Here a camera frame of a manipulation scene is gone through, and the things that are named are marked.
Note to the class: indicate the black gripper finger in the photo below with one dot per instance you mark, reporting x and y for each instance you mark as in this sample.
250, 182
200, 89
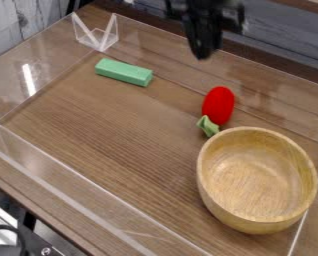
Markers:
191, 34
208, 38

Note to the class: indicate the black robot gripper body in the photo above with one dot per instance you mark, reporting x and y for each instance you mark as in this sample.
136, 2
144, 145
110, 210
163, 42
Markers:
223, 12

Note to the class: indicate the red plush strawberry toy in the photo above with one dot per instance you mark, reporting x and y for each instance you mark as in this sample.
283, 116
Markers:
216, 110

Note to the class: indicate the green rectangular block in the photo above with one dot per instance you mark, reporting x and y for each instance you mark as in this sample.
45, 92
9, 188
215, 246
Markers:
123, 72

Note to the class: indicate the wooden bowl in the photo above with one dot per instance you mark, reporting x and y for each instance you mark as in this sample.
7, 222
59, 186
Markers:
257, 179

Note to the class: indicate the clear acrylic corner bracket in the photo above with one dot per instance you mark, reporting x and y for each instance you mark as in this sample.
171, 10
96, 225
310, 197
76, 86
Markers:
96, 38

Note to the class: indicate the clear acrylic tray wall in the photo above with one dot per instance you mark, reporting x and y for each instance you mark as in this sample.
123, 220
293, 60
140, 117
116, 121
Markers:
98, 154

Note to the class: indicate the black metal table bracket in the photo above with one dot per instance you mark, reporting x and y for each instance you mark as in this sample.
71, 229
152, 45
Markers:
36, 246

